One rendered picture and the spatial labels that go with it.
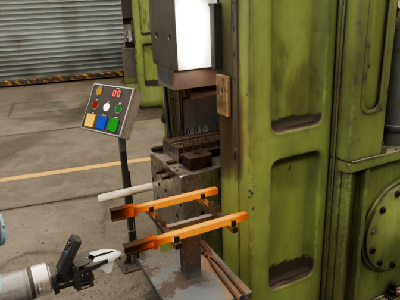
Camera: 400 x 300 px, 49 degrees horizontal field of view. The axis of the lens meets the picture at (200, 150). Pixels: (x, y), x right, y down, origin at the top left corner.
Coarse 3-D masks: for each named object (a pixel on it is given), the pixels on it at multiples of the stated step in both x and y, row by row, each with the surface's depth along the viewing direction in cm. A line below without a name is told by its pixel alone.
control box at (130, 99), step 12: (96, 84) 259; (96, 96) 256; (108, 96) 250; (120, 96) 244; (132, 96) 240; (96, 108) 254; (108, 108) 248; (132, 108) 242; (84, 120) 257; (96, 120) 251; (108, 120) 246; (120, 120) 240; (132, 120) 244; (96, 132) 259; (108, 132) 244; (120, 132) 239
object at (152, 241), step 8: (224, 216) 150; (232, 216) 150; (240, 216) 150; (200, 224) 146; (208, 224) 145; (216, 224) 146; (224, 224) 148; (168, 232) 142; (176, 232) 141; (184, 232) 141; (192, 232) 143; (200, 232) 144; (136, 240) 137; (144, 240) 136; (152, 240) 137; (160, 240) 138; (168, 240) 139; (128, 248) 133; (136, 248) 136; (144, 248) 137; (152, 248) 137
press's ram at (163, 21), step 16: (160, 0) 192; (176, 0) 180; (192, 0) 183; (208, 0) 187; (160, 16) 196; (176, 16) 182; (192, 16) 185; (208, 16) 189; (160, 32) 199; (176, 32) 184; (192, 32) 188; (208, 32) 191; (160, 48) 203; (176, 48) 187; (192, 48) 190; (208, 48) 193; (160, 64) 206; (176, 64) 190; (192, 64) 192; (208, 64) 196
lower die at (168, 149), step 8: (184, 136) 227; (192, 136) 223; (208, 136) 219; (168, 144) 216; (176, 144) 211; (184, 144) 212; (168, 152) 218; (176, 152) 209; (216, 152) 217; (176, 160) 211
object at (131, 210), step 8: (192, 192) 169; (200, 192) 169; (208, 192) 170; (216, 192) 172; (160, 200) 164; (168, 200) 164; (176, 200) 165; (184, 200) 166; (112, 208) 157; (120, 208) 156; (128, 208) 158; (136, 208) 158; (144, 208) 160; (112, 216) 156; (120, 216) 158; (128, 216) 159; (136, 216) 159
